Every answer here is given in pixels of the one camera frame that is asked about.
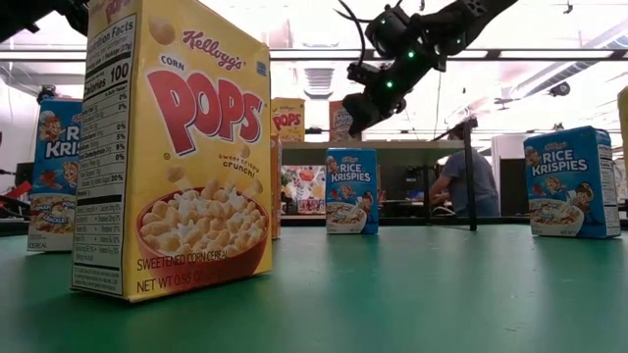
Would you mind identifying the colourful printed panel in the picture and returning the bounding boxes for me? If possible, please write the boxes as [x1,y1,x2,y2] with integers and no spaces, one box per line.
[282,165,328,216]

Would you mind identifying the person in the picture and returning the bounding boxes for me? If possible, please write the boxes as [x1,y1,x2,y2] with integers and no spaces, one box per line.
[430,122,500,218]

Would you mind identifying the green table mat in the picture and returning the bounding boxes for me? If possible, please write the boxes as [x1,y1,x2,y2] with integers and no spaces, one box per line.
[0,224,628,353]

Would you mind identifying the blue Rice Krispies cereal box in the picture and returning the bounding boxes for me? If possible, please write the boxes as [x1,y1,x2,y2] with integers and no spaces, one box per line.
[26,97,83,254]
[325,147,380,235]
[522,125,622,240]

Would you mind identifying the ceiling air vent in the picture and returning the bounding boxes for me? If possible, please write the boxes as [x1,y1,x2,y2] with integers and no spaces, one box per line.
[302,67,336,99]

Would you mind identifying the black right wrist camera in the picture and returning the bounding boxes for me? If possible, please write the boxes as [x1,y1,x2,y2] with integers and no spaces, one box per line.
[346,62,382,87]

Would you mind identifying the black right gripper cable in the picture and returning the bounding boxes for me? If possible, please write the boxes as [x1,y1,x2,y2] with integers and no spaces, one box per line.
[335,0,377,68]

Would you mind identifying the wooden shelf with black legs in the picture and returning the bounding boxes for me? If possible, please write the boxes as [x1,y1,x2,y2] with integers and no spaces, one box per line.
[279,116,481,232]

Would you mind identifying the black metal table frame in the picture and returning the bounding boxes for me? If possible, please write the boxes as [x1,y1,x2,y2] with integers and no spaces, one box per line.
[0,213,628,237]

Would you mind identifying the yellow Corn Pops cereal box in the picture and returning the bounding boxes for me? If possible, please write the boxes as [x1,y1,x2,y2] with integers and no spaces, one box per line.
[70,0,274,304]
[271,96,306,143]

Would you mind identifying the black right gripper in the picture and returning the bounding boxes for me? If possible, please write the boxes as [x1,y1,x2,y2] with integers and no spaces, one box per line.
[341,62,423,139]

